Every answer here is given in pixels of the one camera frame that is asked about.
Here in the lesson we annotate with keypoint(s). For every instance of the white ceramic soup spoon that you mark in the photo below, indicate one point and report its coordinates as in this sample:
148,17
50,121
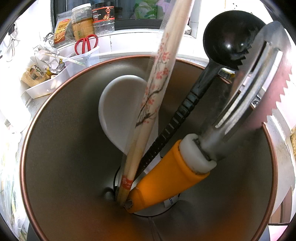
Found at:
118,108

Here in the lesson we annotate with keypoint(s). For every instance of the red metal utensil cup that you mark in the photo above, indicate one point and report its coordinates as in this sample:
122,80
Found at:
68,165

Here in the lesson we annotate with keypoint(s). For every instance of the cherry blossom wooden chopstick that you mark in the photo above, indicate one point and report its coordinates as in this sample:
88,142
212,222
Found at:
150,97

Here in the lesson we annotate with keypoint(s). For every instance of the black plastic ladle spoon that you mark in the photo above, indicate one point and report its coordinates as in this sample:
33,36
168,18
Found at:
226,41

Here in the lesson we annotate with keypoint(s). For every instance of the dark kitchen window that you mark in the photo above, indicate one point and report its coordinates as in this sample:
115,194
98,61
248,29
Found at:
128,14

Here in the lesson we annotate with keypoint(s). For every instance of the clear plastic organizer tray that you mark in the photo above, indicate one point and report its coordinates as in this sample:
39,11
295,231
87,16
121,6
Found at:
47,87

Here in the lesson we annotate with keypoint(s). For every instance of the black lid spice jar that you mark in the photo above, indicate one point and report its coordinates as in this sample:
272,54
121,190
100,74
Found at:
103,19

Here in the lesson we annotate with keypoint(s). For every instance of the brown paper food packet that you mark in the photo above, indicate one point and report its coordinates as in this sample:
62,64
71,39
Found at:
34,76

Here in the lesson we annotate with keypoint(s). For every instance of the orange snack packet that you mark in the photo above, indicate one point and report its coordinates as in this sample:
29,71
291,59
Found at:
63,32

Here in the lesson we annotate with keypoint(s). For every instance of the clear jar yellow contents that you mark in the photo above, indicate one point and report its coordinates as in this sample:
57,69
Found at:
82,21

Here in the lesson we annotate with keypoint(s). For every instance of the red handled scissors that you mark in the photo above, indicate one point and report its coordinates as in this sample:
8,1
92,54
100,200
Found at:
85,44

